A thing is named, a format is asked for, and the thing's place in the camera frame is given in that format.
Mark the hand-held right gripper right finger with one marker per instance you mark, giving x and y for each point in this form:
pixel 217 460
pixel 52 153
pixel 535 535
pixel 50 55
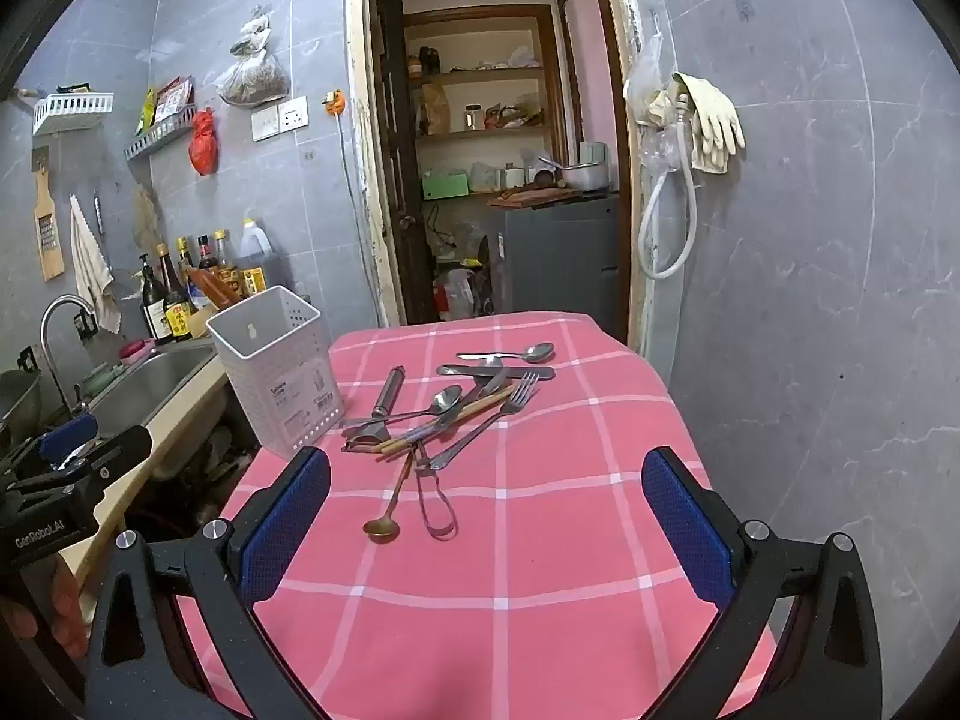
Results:
pixel 686 529

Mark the hanging kitchen knife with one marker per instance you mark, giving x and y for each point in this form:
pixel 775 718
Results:
pixel 98 214

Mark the beige hanging towel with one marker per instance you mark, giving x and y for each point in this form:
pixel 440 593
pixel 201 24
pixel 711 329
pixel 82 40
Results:
pixel 91 262

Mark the wooden shelf unit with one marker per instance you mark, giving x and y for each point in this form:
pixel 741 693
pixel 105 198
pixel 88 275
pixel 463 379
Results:
pixel 487 71

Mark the person's left hand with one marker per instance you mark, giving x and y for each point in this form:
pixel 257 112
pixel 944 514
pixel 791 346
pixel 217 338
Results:
pixel 41 615

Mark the clear cooking oil jug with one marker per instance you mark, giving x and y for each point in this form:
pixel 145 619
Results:
pixel 255 255

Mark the orange snack packet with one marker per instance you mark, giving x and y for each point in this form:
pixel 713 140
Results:
pixel 210 286

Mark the chrome sink faucet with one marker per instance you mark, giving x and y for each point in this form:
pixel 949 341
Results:
pixel 46 334

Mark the steel kitchen sink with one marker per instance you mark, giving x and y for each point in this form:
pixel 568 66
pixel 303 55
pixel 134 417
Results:
pixel 150 382

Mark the white wall socket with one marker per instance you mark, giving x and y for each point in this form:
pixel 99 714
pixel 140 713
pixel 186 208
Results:
pixel 293 115

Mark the pink checked tablecloth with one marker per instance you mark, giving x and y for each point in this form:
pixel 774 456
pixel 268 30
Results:
pixel 525 562

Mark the brown paper bag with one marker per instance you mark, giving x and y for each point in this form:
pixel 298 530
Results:
pixel 435 109

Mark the bronze long spoon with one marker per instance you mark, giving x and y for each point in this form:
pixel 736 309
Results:
pixel 380 527

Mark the cream rubber gloves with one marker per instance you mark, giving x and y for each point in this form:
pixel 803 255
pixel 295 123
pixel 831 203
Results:
pixel 712 120

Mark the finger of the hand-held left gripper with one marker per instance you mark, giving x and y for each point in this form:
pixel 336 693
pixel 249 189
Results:
pixel 120 448
pixel 69 435

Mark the small silver spoon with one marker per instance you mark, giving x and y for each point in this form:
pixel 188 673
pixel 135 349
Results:
pixel 536 351

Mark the wooden door frame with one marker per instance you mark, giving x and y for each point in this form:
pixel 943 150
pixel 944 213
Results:
pixel 367 165

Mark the green seasoning packet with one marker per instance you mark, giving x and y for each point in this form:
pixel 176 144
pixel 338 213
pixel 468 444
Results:
pixel 146 109

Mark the wooden cutting board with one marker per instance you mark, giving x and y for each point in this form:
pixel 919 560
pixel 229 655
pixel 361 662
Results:
pixel 532 197

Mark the green box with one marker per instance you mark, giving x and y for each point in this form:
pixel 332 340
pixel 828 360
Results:
pixel 445 185

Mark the brown tall sauce bottle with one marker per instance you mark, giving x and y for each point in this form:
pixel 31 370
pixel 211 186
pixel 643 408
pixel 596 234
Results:
pixel 225 262

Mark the hanging brown scrub cloth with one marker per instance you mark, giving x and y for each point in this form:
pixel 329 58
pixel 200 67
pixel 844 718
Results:
pixel 147 221

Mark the glass jar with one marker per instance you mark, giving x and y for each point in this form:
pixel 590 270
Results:
pixel 473 118

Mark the white wall rack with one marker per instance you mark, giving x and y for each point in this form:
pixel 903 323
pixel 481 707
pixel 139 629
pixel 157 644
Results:
pixel 71 111

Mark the orange wall plug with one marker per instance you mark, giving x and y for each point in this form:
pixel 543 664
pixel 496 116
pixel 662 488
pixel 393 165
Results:
pixel 335 102

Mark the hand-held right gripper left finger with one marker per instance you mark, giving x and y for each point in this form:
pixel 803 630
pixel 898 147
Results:
pixel 285 532

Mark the yellow label sauce bottle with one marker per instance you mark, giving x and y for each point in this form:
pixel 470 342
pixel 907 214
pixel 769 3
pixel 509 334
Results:
pixel 178 315

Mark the pink soap dish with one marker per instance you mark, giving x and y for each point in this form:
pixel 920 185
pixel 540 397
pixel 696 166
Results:
pixel 136 349

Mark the dark slim sauce bottle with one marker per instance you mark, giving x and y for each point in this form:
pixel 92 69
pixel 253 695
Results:
pixel 186 262

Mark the white perforated utensil basket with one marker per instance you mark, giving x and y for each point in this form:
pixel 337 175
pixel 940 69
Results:
pixel 270 367

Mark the clear hanging plastic bag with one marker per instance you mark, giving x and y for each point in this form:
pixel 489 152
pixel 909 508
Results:
pixel 643 82

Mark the wooden grater board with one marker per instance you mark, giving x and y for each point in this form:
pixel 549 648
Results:
pixel 49 232

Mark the white wall switch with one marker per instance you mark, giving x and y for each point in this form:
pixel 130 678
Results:
pixel 265 123

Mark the white and red plastic bag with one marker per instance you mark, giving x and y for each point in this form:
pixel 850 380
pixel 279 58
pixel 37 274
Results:
pixel 454 296

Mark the red seasoning packet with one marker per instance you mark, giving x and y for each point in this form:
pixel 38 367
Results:
pixel 174 97

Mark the grey wall shelf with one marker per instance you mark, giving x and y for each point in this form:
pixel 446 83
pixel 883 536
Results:
pixel 161 136

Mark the large silver spoon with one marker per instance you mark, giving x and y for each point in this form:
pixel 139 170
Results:
pixel 448 398

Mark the green sponge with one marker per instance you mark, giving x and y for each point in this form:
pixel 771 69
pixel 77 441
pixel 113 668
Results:
pixel 101 379

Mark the red cap sauce bottle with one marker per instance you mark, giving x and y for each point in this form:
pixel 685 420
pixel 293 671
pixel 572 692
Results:
pixel 207 255

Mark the dark pump sauce bottle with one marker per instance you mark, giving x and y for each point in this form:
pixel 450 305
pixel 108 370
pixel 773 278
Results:
pixel 156 307

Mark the steel fork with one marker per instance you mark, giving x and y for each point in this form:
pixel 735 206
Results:
pixel 480 431

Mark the steel table knife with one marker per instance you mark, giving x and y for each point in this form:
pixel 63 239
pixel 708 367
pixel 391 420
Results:
pixel 517 373

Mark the clear bag of dried goods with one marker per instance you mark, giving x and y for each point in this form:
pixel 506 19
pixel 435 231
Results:
pixel 253 79

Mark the dark wooden door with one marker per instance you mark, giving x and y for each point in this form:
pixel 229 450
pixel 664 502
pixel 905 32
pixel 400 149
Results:
pixel 397 165

